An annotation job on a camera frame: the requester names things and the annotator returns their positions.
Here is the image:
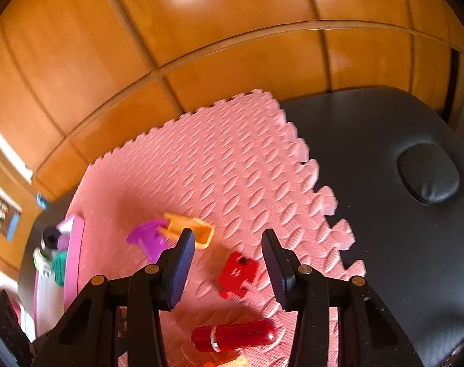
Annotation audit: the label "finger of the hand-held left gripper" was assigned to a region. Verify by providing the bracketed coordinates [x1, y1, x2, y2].
[0, 290, 33, 367]

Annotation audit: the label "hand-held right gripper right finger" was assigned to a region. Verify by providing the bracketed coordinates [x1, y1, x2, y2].
[262, 229, 422, 367]

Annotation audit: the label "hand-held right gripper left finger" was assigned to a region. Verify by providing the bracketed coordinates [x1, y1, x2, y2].
[31, 228, 196, 367]

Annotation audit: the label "red puzzle piece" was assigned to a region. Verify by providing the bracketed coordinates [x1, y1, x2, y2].
[218, 251, 259, 299]

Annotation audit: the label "orange plastic mould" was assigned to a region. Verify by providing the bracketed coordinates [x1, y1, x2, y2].
[157, 213, 215, 250]

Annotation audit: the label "purple plastic mould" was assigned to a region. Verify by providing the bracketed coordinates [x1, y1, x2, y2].
[126, 218, 172, 261]

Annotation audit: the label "teal plastic mould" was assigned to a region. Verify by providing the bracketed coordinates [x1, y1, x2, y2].
[50, 252, 69, 287]

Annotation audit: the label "red metallic cylinder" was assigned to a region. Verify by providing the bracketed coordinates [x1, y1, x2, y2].
[191, 318, 275, 352]

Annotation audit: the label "pink shallow box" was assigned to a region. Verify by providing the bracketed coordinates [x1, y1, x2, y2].
[33, 214, 85, 337]

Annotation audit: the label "orange linked cubes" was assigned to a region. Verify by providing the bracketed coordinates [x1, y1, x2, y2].
[205, 355, 252, 367]

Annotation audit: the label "wooden door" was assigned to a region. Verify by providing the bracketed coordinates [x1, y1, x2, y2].
[0, 149, 42, 280]

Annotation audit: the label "pink foam puzzle mat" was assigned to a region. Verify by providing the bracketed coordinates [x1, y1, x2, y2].
[64, 91, 366, 367]

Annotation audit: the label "black oval cushion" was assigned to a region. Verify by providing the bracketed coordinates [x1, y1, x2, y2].
[397, 143, 461, 204]

